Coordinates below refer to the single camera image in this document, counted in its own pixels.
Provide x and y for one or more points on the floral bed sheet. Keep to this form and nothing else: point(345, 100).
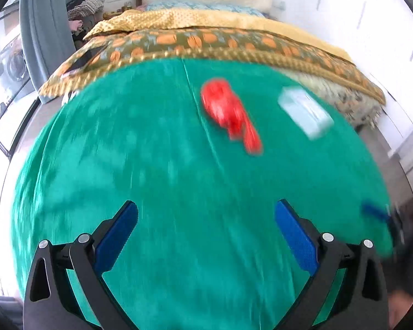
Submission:
point(344, 99)

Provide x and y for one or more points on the white wardrobe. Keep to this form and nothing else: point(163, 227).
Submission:
point(364, 34)

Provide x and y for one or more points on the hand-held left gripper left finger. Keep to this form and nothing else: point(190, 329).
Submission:
point(117, 237)

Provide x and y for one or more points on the yellow orange patterned blanket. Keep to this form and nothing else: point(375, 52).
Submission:
point(199, 41)

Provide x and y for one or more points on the blue patterned pillow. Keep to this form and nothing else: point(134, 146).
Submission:
point(206, 7)

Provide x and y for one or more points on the washing machine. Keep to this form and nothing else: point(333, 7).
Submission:
point(13, 63)

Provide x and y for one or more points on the grey curtain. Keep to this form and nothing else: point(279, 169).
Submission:
point(44, 20)

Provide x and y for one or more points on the pile of clothes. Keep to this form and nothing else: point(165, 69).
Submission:
point(84, 10)

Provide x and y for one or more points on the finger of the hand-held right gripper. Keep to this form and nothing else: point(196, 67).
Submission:
point(375, 212)

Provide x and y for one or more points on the green tablecloth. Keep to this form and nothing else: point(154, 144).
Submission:
point(179, 185)

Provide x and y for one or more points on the red wrapper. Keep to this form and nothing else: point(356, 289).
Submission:
point(223, 106)

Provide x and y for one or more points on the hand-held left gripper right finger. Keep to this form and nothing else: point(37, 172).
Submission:
point(296, 237)

